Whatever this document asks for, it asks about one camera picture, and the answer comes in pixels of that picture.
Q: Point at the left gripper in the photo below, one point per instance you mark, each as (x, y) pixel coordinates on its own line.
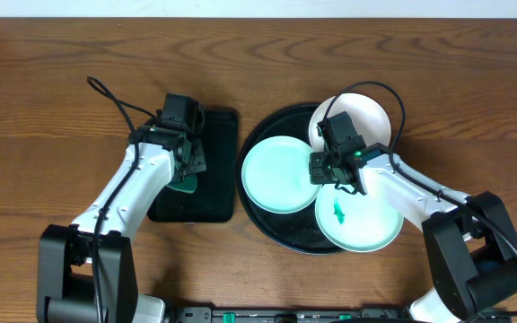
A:
(197, 161)

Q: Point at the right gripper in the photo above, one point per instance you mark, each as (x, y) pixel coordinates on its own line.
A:
(317, 176)

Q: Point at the green sponge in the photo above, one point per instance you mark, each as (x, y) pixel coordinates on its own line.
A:
(187, 185)

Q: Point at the light green plate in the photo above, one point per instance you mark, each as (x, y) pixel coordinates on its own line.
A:
(356, 223)
(275, 175)

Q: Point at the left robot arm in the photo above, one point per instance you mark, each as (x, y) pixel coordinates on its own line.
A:
(86, 270)

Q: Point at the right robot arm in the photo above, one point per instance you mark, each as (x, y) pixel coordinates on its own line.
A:
(470, 241)

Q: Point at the black rectangular tray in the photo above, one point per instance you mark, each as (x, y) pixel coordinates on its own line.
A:
(212, 199)

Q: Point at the black round tray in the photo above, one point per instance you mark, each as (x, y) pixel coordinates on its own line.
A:
(298, 231)

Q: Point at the white plate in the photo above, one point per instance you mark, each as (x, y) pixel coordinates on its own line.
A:
(369, 119)

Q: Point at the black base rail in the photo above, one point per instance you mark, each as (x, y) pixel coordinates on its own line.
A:
(252, 315)

